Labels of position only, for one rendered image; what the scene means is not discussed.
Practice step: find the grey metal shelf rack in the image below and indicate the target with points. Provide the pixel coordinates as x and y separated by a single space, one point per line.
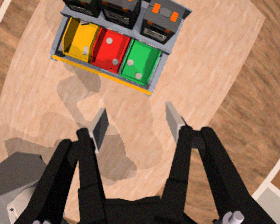
134 34

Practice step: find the yellow open bin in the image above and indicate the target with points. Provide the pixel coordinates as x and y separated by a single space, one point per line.
77 36

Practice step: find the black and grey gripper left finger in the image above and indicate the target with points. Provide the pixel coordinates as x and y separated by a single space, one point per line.
48 201

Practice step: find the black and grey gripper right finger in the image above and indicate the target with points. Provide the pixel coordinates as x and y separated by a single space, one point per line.
233 202

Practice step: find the red bin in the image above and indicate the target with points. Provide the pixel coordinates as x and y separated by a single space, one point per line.
103 53

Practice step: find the green open bin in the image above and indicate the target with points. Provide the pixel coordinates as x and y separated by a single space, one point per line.
145 58

